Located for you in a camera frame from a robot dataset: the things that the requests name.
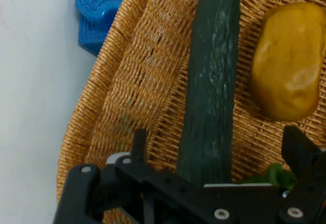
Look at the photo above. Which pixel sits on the yellow-brown toy potato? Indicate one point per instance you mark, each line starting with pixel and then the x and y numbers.
pixel 287 63

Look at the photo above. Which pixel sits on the dark green toy cucumber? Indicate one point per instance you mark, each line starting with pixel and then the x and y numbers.
pixel 211 81

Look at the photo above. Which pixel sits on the blue plastic object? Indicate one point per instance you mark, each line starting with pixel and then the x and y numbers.
pixel 98 10

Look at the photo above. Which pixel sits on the woven wicker basket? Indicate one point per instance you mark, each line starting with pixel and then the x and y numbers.
pixel 158 68

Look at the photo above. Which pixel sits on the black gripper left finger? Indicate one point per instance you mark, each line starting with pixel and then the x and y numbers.
pixel 81 196

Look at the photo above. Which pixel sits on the green toy bell pepper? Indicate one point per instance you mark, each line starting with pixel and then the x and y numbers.
pixel 276 174

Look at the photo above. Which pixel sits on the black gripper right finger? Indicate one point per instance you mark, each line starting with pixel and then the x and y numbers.
pixel 310 183

